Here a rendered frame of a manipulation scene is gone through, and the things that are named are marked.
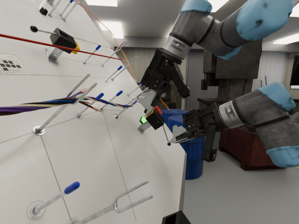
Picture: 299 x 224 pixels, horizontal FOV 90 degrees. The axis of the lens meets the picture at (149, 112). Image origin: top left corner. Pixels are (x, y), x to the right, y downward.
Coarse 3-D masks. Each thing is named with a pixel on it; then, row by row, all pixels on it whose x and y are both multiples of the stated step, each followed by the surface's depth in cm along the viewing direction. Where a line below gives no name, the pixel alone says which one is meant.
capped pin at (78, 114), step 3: (102, 93) 32; (99, 96) 32; (102, 96) 32; (93, 102) 33; (90, 105) 33; (87, 108) 34; (81, 111) 34; (84, 111) 34; (78, 114) 34; (78, 117) 34
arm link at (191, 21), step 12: (192, 0) 38; (204, 0) 37; (180, 12) 40; (192, 12) 38; (204, 12) 38; (180, 24) 40; (192, 24) 39; (204, 24) 39; (180, 36) 40; (192, 36) 41
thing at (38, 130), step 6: (84, 78) 21; (78, 84) 21; (96, 84) 21; (72, 90) 22; (90, 90) 21; (66, 96) 22; (84, 96) 22; (60, 108) 23; (54, 114) 23; (48, 120) 24; (36, 126) 25; (42, 126) 25; (36, 132) 25; (42, 132) 25
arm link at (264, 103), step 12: (276, 84) 35; (240, 96) 41; (252, 96) 37; (264, 96) 35; (276, 96) 34; (288, 96) 33; (240, 108) 39; (252, 108) 37; (264, 108) 35; (276, 108) 34; (288, 108) 34; (252, 120) 38; (264, 120) 35
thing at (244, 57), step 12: (204, 48) 392; (252, 48) 309; (204, 60) 394; (216, 60) 323; (228, 60) 315; (240, 60) 314; (252, 60) 313; (204, 72) 397; (216, 72) 321; (228, 72) 320; (240, 72) 319; (252, 72) 318; (204, 84) 417; (216, 84) 370; (228, 84) 357; (240, 84) 352; (228, 96) 360
